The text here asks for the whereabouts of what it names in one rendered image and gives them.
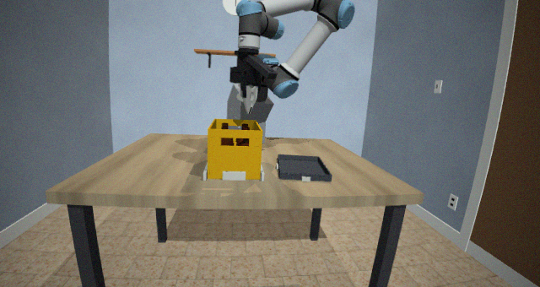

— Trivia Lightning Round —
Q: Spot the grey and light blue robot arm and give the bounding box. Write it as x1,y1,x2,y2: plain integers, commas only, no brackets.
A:
236,0,355,102

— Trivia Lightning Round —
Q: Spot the yellow divided crate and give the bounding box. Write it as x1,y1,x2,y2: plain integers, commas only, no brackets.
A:
208,119,262,180

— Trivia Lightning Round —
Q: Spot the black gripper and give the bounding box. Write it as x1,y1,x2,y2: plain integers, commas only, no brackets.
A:
229,48,261,115

